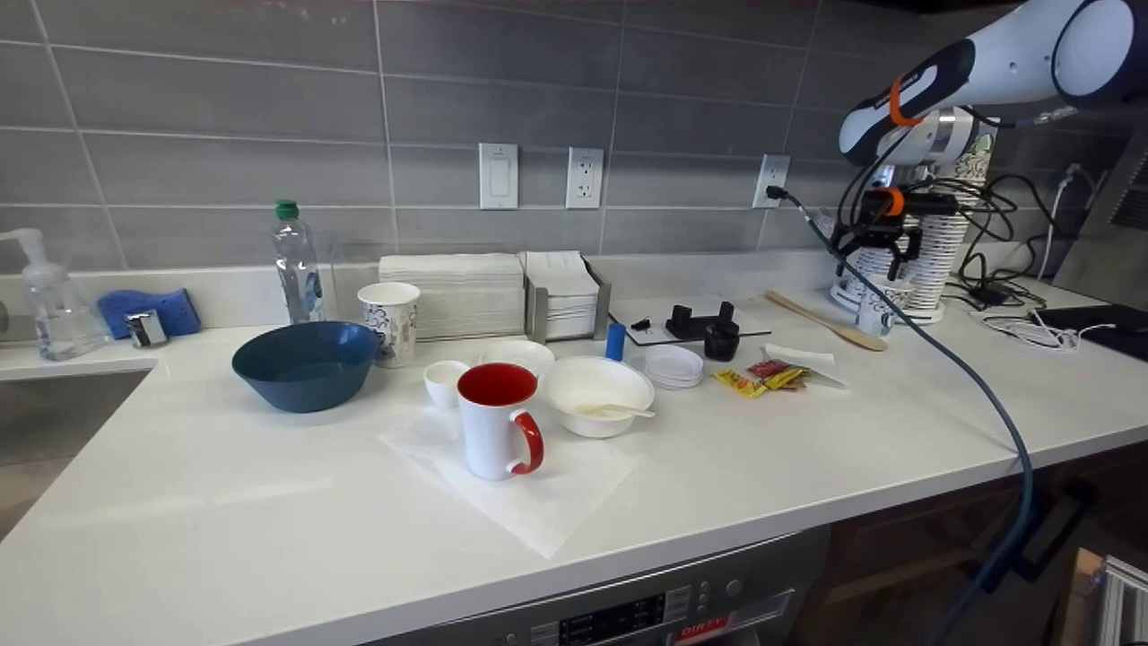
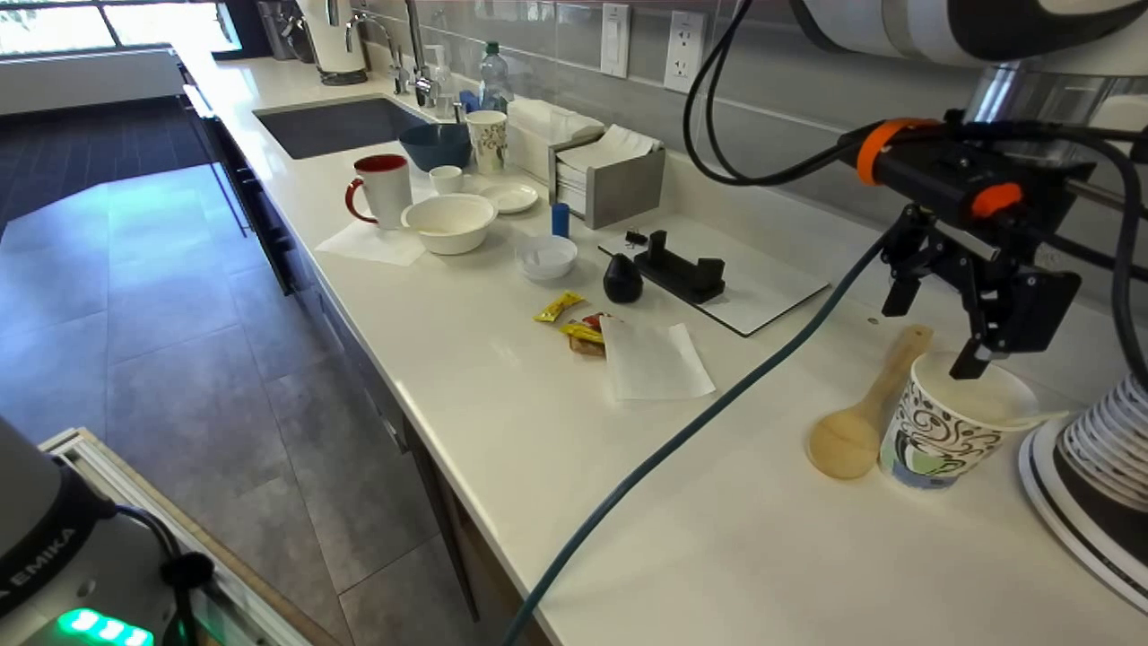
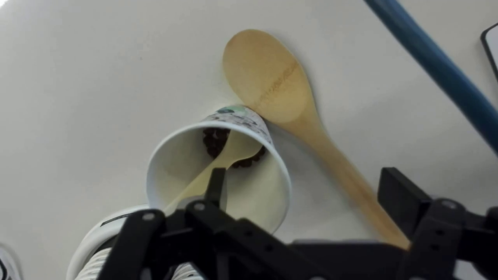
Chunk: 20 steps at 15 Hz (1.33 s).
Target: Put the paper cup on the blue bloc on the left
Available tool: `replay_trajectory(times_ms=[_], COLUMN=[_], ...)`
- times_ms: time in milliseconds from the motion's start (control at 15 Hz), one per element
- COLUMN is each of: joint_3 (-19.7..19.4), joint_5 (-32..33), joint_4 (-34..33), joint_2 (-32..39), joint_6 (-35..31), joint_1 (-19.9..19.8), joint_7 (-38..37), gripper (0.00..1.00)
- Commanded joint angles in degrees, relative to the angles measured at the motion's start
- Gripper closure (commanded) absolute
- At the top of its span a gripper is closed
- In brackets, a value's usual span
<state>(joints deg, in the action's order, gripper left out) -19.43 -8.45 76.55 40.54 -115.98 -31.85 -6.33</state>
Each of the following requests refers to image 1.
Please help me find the dark wooden cabinet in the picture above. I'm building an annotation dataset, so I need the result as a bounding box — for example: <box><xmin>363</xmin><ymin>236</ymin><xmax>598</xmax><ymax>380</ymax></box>
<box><xmin>823</xmin><ymin>440</ymin><xmax>1148</xmax><ymax>646</ymax></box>

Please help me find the white sachet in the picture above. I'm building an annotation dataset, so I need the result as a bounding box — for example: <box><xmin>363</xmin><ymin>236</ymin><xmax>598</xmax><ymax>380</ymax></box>
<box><xmin>760</xmin><ymin>340</ymin><xmax>840</xmax><ymax>368</ymax></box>
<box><xmin>800</xmin><ymin>357</ymin><xmax>855</xmax><ymax>395</ymax></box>

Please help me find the red and white mug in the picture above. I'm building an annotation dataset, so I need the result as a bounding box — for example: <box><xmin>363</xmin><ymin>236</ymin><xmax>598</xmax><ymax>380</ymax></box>
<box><xmin>451</xmin><ymin>357</ymin><xmax>548</xmax><ymax>483</ymax></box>

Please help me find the white round tray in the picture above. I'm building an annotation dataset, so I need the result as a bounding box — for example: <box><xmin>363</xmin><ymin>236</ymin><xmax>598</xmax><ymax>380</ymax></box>
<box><xmin>829</xmin><ymin>278</ymin><xmax>949</xmax><ymax>330</ymax></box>

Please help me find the clear soap dispenser bottle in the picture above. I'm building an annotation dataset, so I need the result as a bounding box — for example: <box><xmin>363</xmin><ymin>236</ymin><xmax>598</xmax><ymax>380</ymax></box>
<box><xmin>0</xmin><ymin>226</ymin><xmax>99</xmax><ymax>366</ymax></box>

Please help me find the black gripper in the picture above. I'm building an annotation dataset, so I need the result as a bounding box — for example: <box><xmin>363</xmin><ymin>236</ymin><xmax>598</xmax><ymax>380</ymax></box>
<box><xmin>836</xmin><ymin>184</ymin><xmax>929</xmax><ymax>288</ymax></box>

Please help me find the small white cup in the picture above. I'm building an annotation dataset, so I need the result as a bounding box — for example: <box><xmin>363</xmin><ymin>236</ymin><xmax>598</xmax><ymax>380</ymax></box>
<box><xmin>420</xmin><ymin>357</ymin><xmax>475</xmax><ymax>412</ymax></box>

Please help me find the white thin cable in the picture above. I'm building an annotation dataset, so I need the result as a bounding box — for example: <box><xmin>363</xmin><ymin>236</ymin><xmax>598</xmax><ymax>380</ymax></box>
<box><xmin>990</xmin><ymin>306</ymin><xmax>1124</xmax><ymax>354</ymax></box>

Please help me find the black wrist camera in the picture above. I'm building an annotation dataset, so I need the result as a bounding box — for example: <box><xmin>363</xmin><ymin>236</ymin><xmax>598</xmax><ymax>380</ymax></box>
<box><xmin>902</xmin><ymin>190</ymin><xmax>960</xmax><ymax>222</ymax></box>

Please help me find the dark blue bowl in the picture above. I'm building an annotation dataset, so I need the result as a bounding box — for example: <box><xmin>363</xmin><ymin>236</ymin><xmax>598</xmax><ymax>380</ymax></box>
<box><xmin>230</xmin><ymin>320</ymin><xmax>389</xmax><ymax>415</ymax></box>

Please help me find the steel dishwasher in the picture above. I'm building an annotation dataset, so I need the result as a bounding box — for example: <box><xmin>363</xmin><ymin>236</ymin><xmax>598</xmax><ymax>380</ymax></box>
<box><xmin>371</xmin><ymin>522</ymin><xmax>836</xmax><ymax>646</ymax></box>

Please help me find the black cabinet handle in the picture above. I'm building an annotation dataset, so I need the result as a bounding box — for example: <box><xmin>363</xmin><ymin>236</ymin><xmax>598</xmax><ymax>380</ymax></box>
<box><xmin>1014</xmin><ymin>477</ymin><xmax>1097</xmax><ymax>583</ymax></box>

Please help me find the green capped water bottle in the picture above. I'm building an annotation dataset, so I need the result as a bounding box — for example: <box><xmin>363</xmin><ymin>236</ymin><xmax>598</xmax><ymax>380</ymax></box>
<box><xmin>268</xmin><ymin>198</ymin><xmax>329</xmax><ymax>327</ymax></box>

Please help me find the small black white box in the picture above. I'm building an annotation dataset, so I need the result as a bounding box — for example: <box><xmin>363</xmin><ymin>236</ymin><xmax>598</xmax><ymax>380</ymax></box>
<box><xmin>122</xmin><ymin>306</ymin><xmax>172</xmax><ymax>351</ymax></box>

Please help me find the printed paper cup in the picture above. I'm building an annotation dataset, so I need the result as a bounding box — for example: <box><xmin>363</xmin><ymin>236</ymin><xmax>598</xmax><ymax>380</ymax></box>
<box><xmin>850</xmin><ymin>284</ymin><xmax>903</xmax><ymax>340</ymax></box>
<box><xmin>355</xmin><ymin>278</ymin><xmax>422</xmax><ymax>368</ymax></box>

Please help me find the wooden stir stick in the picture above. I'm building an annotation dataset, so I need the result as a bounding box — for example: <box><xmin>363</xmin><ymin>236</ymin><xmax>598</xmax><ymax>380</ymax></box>
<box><xmin>760</xmin><ymin>288</ymin><xmax>891</xmax><ymax>354</ymax></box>

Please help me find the white bowl with cream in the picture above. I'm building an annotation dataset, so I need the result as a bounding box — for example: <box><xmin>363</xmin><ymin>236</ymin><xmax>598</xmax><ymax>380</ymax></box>
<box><xmin>541</xmin><ymin>354</ymin><xmax>662</xmax><ymax>440</ymax></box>

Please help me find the blue power cable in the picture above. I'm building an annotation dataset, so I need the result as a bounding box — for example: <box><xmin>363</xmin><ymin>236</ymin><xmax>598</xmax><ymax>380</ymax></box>
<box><xmin>766</xmin><ymin>184</ymin><xmax>1039</xmax><ymax>646</ymax></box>

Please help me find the black clamp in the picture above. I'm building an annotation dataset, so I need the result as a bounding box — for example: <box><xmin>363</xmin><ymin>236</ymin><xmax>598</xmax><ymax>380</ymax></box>
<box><xmin>663</xmin><ymin>299</ymin><xmax>739</xmax><ymax>343</ymax></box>

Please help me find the black power adapter with cable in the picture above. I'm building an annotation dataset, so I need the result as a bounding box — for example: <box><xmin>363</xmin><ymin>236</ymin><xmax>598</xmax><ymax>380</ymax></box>
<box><xmin>955</xmin><ymin>173</ymin><xmax>1063</xmax><ymax>307</ymax></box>

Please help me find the metal napkin holder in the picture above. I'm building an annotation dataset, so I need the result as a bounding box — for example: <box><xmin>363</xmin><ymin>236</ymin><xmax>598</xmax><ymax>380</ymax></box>
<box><xmin>522</xmin><ymin>248</ymin><xmax>614</xmax><ymax>343</ymax></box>

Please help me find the pale plastic spoon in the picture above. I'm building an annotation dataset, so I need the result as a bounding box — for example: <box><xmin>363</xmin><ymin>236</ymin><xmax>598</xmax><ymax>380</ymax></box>
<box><xmin>567</xmin><ymin>399</ymin><xmax>662</xmax><ymax>422</ymax></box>

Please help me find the white plastic lid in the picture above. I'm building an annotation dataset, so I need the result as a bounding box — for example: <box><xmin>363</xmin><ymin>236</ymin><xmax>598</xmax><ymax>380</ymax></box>
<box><xmin>644</xmin><ymin>340</ymin><xmax>712</xmax><ymax>389</ymax></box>

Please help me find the white wall outlet with plug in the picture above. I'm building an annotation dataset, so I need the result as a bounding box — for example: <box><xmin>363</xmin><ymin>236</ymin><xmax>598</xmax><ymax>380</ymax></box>
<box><xmin>750</xmin><ymin>154</ymin><xmax>797</xmax><ymax>211</ymax></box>

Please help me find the light wooden frame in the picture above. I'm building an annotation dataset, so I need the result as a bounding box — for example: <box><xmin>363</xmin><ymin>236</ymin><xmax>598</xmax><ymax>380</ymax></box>
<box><xmin>1056</xmin><ymin>545</ymin><xmax>1148</xmax><ymax>646</ymax></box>

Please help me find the white light switch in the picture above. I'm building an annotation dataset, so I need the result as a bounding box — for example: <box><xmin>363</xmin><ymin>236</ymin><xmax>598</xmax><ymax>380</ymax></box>
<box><xmin>476</xmin><ymin>138</ymin><xmax>525</xmax><ymax>211</ymax></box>

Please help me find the blue sponge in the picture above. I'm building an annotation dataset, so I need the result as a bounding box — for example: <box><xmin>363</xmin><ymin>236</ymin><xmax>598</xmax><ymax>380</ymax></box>
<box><xmin>97</xmin><ymin>284</ymin><xmax>205</xmax><ymax>343</ymax></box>

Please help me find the black flat device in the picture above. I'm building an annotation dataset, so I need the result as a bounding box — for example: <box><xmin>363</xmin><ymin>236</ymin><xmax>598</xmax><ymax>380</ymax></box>
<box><xmin>1036</xmin><ymin>300</ymin><xmax>1148</xmax><ymax>363</ymax></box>

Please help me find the white paper napkin sheet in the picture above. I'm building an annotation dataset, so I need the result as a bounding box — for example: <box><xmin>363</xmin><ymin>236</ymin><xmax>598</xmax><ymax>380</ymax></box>
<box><xmin>377</xmin><ymin>405</ymin><xmax>644</xmax><ymax>562</ymax></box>

